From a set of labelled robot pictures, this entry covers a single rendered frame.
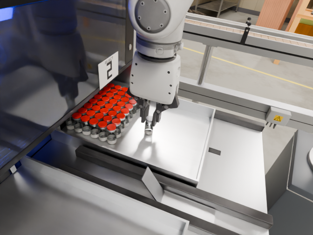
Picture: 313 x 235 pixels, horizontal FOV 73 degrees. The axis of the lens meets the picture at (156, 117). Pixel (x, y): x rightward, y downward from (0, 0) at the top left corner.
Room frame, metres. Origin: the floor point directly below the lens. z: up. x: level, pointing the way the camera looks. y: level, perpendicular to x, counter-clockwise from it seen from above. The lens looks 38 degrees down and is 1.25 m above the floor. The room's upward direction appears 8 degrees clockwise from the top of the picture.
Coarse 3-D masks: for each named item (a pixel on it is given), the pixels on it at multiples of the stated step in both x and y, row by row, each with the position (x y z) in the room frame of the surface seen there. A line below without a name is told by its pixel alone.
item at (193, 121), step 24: (168, 120) 0.45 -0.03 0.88; (192, 120) 0.47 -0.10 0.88; (72, 144) 0.32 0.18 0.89; (96, 144) 0.30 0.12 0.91; (120, 144) 0.34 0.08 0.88; (144, 144) 0.35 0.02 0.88; (168, 144) 0.36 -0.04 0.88; (192, 144) 0.37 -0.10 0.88; (144, 168) 0.27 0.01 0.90; (168, 168) 0.29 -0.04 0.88; (192, 168) 0.30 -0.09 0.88
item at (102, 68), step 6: (114, 54) 0.46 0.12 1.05; (108, 60) 0.43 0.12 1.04; (114, 60) 0.46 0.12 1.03; (102, 66) 0.41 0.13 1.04; (108, 66) 0.43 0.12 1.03; (114, 66) 0.46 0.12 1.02; (102, 72) 0.41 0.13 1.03; (114, 72) 0.46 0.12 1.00; (102, 78) 0.41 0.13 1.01; (102, 84) 0.41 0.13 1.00
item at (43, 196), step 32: (32, 160) 0.24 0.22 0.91; (0, 192) 0.19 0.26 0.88; (32, 192) 0.20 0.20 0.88; (64, 192) 0.20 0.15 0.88; (96, 192) 0.21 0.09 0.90; (0, 224) 0.14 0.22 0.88; (32, 224) 0.14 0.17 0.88; (64, 224) 0.15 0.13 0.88; (96, 224) 0.16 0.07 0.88; (128, 224) 0.16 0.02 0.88; (160, 224) 0.17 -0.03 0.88
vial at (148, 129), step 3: (147, 123) 0.39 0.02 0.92; (150, 123) 0.39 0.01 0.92; (147, 126) 0.39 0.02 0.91; (150, 126) 0.39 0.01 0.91; (153, 126) 0.39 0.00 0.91; (144, 129) 0.39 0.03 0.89; (147, 129) 0.39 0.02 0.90; (150, 129) 0.39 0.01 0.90; (147, 132) 0.39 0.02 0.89; (150, 132) 0.39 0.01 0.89
